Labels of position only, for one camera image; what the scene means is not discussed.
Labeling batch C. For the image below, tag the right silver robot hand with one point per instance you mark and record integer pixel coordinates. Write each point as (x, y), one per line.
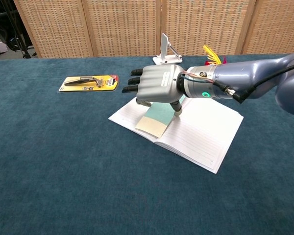
(159, 84)

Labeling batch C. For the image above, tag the light blue bookmark with tassel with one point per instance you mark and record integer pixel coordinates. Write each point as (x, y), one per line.
(154, 120)

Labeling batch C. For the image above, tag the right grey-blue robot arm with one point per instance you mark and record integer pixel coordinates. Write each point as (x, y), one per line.
(250, 78)

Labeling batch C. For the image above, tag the white folding phone stand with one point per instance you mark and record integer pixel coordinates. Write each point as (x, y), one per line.
(167, 55)

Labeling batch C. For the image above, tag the colourful feather shuttlecock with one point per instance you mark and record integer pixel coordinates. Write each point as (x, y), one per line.
(212, 56)

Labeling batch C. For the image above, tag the wooden woven folding screen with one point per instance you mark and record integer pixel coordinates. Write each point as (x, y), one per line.
(137, 27)

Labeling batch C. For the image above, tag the open white lined notebook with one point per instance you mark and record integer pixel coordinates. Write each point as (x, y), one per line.
(198, 137)

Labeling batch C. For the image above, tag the razor in yellow blister pack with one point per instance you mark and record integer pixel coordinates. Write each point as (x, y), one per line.
(89, 83)

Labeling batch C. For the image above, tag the dark blue table mat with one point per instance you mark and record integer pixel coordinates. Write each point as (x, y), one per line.
(63, 159)

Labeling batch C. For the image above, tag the black tripod stand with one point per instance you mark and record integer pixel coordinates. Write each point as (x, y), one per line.
(17, 29)

